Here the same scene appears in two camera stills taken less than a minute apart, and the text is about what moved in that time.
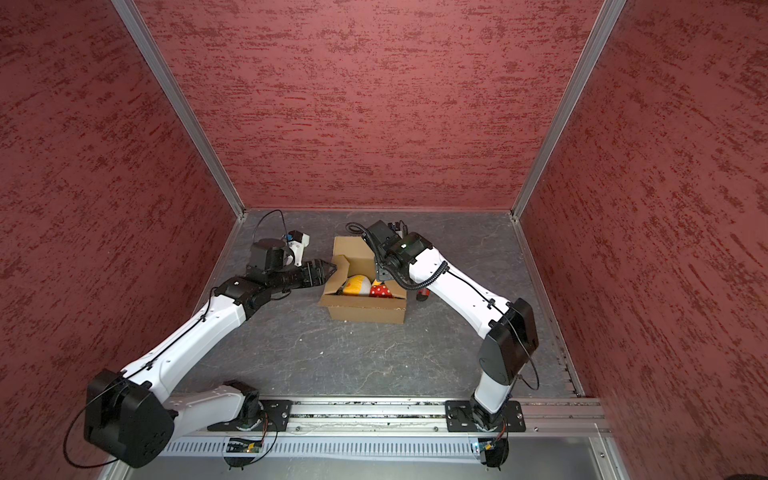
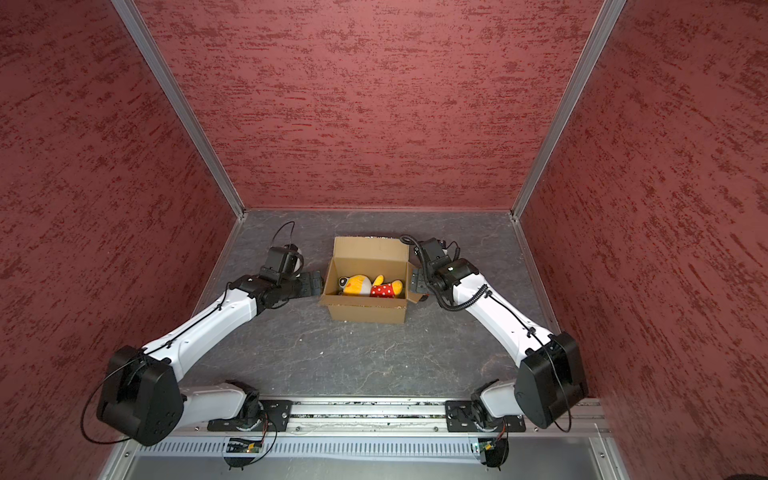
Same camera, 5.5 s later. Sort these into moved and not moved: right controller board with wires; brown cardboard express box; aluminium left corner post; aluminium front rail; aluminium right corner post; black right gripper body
Moved: black right gripper body; brown cardboard express box
Not moved: aluminium left corner post; aluminium right corner post; aluminium front rail; right controller board with wires
